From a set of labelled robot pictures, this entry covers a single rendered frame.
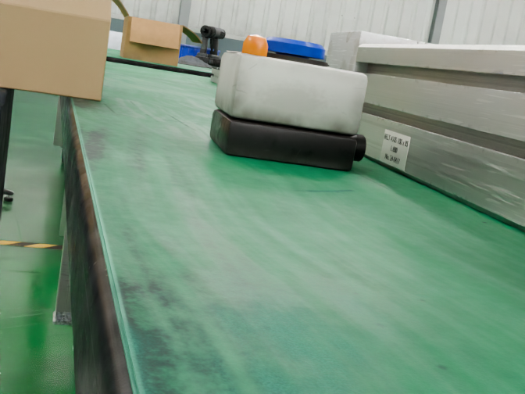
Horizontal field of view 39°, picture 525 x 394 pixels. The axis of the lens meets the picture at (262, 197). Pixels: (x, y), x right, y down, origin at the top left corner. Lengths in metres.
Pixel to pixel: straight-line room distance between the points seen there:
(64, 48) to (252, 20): 11.31
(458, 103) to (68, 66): 0.37
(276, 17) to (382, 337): 11.91
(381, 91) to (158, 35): 2.26
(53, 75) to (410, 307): 0.52
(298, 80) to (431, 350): 0.29
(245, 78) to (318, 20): 11.85
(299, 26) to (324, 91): 11.74
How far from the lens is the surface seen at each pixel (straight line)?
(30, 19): 0.68
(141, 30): 2.78
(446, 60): 0.46
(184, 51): 4.25
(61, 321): 2.00
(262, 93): 0.44
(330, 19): 12.35
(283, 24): 12.10
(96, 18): 0.68
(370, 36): 0.62
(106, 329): 0.16
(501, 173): 0.38
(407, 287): 0.22
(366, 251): 0.25
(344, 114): 0.45
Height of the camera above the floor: 0.83
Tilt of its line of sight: 10 degrees down
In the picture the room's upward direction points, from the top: 9 degrees clockwise
